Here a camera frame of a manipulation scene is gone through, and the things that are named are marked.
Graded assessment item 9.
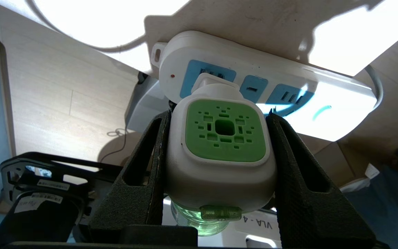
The blue cloth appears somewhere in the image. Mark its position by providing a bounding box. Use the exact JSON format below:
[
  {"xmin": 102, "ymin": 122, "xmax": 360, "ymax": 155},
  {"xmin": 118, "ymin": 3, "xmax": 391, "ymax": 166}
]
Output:
[{"xmin": 341, "ymin": 163, "xmax": 398, "ymax": 249}]

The white paper sheet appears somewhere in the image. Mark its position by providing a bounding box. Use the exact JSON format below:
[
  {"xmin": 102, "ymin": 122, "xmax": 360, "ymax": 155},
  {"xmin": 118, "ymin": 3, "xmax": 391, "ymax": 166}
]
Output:
[{"xmin": 339, "ymin": 163, "xmax": 380, "ymax": 193}]

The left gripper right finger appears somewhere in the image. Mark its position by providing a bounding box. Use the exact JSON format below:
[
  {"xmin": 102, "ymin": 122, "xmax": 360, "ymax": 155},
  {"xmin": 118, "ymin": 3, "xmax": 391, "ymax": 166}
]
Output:
[{"xmin": 266, "ymin": 109, "xmax": 376, "ymax": 248}]

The thin black cable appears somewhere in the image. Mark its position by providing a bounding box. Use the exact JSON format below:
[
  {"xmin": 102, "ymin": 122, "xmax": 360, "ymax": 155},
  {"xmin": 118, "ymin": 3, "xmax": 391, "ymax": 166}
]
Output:
[{"xmin": 98, "ymin": 127, "xmax": 128, "ymax": 163}]

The white blue power strip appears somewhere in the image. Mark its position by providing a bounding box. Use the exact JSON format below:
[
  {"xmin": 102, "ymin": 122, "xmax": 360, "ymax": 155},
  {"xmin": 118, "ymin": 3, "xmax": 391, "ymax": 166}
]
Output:
[{"xmin": 151, "ymin": 30, "xmax": 379, "ymax": 142}]

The brown cardboard box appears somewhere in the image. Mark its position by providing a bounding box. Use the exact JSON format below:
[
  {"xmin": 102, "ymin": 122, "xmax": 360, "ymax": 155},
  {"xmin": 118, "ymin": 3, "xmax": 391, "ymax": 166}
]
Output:
[{"xmin": 312, "ymin": 141, "xmax": 358, "ymax": 188}]

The grey power strip cable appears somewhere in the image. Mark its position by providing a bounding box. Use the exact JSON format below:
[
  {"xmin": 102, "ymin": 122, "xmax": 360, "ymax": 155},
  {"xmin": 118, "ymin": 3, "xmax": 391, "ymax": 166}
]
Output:
[{"xmin": 364, "ymin": 65, "xmax": 385, "ymax": 108}]

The white green mosquito repellent device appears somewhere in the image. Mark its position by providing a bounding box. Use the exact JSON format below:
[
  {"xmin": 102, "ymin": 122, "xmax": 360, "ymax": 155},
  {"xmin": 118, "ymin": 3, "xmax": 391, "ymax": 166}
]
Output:
[{"xmin": 165, "ymin": 73, "xmax": 277, "ymax": 237}]

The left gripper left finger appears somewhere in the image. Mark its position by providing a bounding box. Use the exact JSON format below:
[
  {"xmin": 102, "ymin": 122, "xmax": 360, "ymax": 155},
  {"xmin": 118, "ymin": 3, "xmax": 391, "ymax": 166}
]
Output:
[{"xmin": 88, "ymin": 110, "xmax": 172, "ymax": 240}]

